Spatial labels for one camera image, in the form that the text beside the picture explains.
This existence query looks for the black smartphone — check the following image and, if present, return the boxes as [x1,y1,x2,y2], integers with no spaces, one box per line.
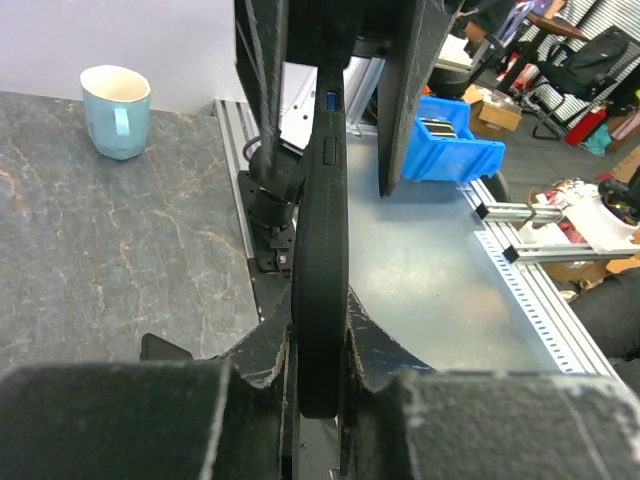
[292,1,368,419]

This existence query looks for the black office chair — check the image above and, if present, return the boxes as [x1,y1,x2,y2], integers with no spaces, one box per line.
[529,26,639,140]

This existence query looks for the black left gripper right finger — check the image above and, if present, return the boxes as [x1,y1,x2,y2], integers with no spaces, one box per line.
[339,295,639,479]

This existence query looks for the cardboard box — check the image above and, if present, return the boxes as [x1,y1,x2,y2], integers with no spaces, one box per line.
[462,84,522,140]

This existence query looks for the slotted cable duct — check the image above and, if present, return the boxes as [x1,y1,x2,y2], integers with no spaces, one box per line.
[475,231,598,374]

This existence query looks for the black folding phone stand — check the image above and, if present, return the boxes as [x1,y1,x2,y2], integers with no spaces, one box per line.
[139,333,193,361]

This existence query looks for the blue plastic storage bin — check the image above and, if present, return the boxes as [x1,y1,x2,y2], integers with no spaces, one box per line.
[402,96,506,183]

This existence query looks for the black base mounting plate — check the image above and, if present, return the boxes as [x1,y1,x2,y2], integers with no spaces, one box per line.
[237,170,295,321]

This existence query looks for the aluminium frame rail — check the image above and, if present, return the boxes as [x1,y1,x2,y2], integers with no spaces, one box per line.
[213,99,258,258]

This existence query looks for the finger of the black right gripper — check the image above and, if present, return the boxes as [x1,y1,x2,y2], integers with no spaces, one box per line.
[234,0,289,150]
[377,0,458,197]

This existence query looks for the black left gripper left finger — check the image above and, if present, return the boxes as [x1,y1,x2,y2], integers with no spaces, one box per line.
[1,294,299,479]

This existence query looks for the light blue mug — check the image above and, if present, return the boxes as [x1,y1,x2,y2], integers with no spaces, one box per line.
[79,65,151,161]

